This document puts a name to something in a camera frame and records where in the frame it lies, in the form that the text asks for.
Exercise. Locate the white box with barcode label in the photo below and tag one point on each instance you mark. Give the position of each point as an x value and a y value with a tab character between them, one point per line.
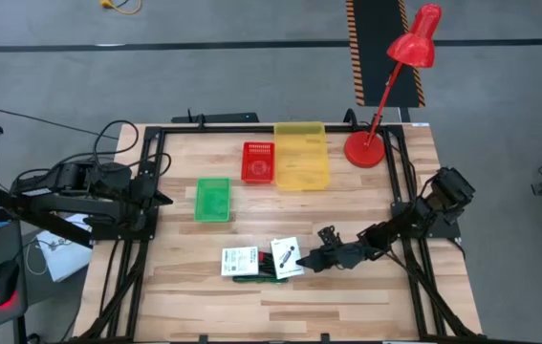
239	262

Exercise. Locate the black hazard striped mat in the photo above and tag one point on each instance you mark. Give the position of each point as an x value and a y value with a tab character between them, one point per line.
380	57

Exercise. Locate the black flat bar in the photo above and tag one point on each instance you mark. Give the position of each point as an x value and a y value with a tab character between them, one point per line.
223	117

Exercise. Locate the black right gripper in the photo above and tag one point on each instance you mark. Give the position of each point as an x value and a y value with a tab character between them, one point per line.
347	255

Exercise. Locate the yellow translucent plastic bin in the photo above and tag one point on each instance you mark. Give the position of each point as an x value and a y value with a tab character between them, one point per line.
301	157

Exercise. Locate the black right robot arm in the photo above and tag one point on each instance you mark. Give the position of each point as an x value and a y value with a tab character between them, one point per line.
445	191

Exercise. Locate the black computer mouse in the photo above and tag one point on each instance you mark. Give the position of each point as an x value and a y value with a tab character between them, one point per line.
3	282

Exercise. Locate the green plastic basket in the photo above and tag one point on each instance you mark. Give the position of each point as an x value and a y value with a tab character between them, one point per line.
212	200

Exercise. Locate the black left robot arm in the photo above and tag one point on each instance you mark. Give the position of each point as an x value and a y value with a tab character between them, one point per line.
79	179

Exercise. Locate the red plastic basket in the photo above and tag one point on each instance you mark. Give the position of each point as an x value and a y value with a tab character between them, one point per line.
257	165

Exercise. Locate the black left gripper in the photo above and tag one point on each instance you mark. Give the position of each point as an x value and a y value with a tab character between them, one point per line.
142	191

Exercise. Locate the red desk lamp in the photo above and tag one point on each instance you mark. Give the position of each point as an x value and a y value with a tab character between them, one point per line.
365	149

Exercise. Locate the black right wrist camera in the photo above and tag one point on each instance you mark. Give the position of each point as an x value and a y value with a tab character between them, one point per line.
328	236

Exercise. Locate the white papers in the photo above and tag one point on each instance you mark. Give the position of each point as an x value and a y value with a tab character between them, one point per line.
65	260

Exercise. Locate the red plug charger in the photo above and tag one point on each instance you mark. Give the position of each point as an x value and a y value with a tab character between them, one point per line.
263	257

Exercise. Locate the white box with product picture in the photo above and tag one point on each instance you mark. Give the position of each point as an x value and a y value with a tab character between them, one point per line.
286	258

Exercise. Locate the black aluminium table frame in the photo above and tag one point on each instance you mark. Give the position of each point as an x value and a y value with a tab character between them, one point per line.
270	129

